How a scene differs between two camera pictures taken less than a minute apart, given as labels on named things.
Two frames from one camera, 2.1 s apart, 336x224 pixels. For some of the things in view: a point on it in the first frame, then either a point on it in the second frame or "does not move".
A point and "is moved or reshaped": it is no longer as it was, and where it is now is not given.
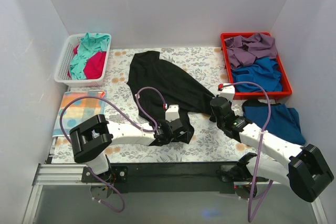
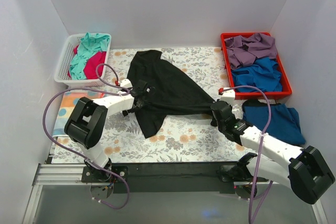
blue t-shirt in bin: x=264 y=72 does not move
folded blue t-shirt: x=284 y=122 does not move
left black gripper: x=177 y=127 -> x=142 y=95
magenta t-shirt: x=93 y=66 does not move
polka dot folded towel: x=79 y=112 does not move
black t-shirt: x=156 y=84 is moved or reshaped
